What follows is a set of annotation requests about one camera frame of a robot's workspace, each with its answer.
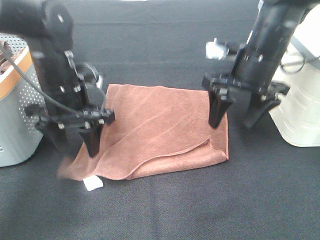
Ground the grey basket with yellow rim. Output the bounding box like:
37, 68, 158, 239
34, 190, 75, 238
0, 33, 44, 167

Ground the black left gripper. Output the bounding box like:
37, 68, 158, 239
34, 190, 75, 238
24, 86, 115, 160

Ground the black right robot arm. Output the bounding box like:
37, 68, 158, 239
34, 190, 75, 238
202, 0, 320, 129

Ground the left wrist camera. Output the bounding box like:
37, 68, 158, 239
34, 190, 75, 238
75, 62, 103, 89

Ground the black cable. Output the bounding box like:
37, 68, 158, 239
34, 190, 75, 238
0, 42, 83, 117

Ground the brown towel with white tag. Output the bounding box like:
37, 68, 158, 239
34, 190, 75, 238
57, 84, 229, 181

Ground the white plastic basket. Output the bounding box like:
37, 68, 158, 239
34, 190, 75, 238
269, 6, 320, 147

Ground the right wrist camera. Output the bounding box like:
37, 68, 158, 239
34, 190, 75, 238
205, 38, 240, 61

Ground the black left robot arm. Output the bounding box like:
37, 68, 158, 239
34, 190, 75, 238
0, 0, 115, 157

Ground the black table mat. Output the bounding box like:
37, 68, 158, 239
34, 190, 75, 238
0, 0, 320, 240

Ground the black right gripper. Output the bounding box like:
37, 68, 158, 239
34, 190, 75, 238
201, 73, 290, 129

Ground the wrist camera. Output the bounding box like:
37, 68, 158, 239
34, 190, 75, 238
75, 62, 103, 89
205, 38, 240, 61

